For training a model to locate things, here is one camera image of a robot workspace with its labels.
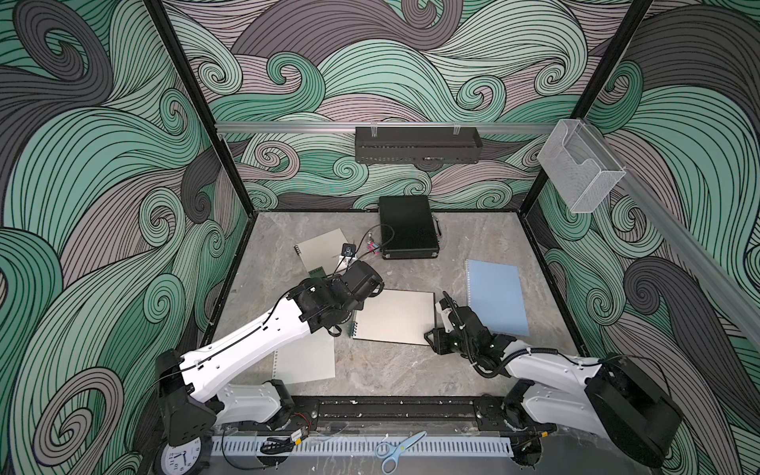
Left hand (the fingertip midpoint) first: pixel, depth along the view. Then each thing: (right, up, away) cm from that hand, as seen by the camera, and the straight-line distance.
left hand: (349, 281), depth 73 cm
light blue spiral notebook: (+48, -8, +26) cm, 55 cm away
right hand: (+22, -19, +12) cm, 31 cm away
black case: (+20, +14, +39) cm, 46 cm away
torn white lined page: (-12, -24, +10) cm, 28 cm away
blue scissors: (+10, -39, -5) cm, 41 cm away
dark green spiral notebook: (+15, -14, +17) cm, 26 cm away
